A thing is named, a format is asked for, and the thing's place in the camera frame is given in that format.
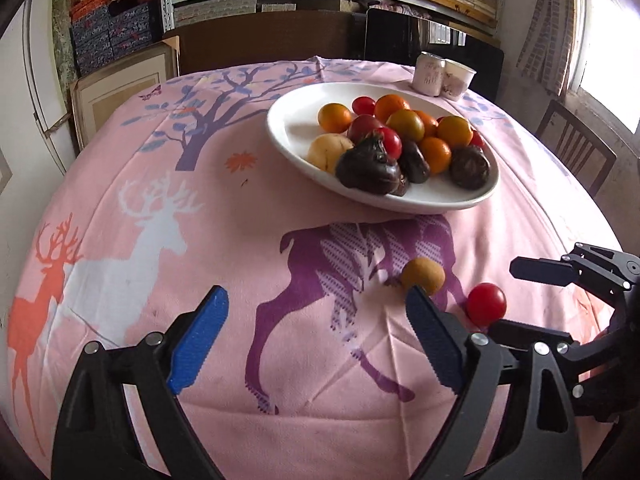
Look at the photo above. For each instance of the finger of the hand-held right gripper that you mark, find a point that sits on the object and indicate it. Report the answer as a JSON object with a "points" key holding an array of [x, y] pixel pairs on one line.
{"points": [[542, 270], [530, 332]]}

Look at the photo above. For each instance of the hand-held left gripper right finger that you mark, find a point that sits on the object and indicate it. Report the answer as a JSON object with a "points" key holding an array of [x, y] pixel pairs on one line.
{"points": [[435, 340]]}

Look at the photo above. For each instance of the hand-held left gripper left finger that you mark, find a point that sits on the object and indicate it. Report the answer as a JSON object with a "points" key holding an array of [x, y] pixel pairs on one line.
{"points": [[200, 340]]}

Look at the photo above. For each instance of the red cherry tomato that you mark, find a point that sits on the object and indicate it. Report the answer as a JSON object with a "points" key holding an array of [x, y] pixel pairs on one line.
{"points": [[486, 304], [391, 142], [478, 139], [363, 105]]}

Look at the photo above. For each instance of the small tan round fruit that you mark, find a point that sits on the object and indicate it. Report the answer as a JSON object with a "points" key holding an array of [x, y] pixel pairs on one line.
{"points": [[422, 276]]}

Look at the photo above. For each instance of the round dark passion fruit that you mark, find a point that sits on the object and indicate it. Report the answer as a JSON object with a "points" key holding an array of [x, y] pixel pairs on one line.
{"points": [[415, 162], [470, 167]]}

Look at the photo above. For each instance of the small orange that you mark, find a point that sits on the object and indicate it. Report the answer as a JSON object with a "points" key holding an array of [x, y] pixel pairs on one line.
{"points": [[434, 155]]}

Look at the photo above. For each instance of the yellow tomato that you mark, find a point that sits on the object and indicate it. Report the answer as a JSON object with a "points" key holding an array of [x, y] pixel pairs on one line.
{"points": [[335, 117], [454, 131], [405, 125]]}

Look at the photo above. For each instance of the wrinkled dark passion fruit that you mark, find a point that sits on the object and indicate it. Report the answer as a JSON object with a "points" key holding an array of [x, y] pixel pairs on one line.
{"points": [[370, 167]]}

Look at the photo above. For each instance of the large orange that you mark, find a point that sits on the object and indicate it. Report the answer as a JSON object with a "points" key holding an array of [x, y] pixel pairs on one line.
{"points": [[392, 107], [429, 121]]}

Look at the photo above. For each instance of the pale yellow fruit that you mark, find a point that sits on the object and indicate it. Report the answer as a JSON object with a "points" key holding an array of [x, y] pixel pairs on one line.
{"points": [[327, 152]]}

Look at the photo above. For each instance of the dark red plum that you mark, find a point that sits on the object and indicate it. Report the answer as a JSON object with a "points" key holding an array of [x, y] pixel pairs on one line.
{"points": [[362, 126]]}

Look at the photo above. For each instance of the white oval plate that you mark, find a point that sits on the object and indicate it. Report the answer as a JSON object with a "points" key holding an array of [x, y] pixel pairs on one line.
{"points": [[295, 120]]}

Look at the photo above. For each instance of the wooden chair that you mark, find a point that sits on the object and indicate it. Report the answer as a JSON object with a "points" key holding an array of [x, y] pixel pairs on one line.
{"points": [[575, 145]]}

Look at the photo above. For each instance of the pink deer print tablecloth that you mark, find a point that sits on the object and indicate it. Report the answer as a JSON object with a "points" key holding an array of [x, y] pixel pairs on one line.
{"points": [[150, 170]]}

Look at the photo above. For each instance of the white paper cup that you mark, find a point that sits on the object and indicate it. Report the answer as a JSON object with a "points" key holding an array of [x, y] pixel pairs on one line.
{"points": [[457, 82]]}

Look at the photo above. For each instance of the bright window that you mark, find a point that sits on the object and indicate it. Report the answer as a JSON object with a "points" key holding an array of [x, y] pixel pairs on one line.
{"points": [[610, 60]]}

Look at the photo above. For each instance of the white cup left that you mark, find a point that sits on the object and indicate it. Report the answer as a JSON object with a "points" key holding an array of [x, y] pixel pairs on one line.
{"points": [[429, 76]]}

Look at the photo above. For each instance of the patterned curtain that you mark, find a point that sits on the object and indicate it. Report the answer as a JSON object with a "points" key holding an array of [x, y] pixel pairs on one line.
{"points": [[550, 25]]}

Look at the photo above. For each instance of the framed picture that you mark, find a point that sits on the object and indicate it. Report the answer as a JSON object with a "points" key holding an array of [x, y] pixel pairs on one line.
{"points": [[120, 95]]}

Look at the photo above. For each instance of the black panel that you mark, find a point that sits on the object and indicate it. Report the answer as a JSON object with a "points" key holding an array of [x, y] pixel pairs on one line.
{"points": [[415, 35]]}

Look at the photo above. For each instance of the white board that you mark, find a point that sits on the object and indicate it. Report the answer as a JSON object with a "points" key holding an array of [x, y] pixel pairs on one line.
{"points": [[42, 85]]}

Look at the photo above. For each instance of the dark wooden cabinet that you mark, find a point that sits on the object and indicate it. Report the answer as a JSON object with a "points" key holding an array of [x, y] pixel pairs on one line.
{"points": [[260, 35]]}

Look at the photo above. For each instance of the stack of blue patterned boxes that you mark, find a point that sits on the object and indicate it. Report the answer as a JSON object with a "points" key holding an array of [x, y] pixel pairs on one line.
{"points": [[112, 30]]}

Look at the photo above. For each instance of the green patterned board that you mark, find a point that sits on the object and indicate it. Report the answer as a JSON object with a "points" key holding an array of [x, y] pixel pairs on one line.
{"points": [[62, 45]]}

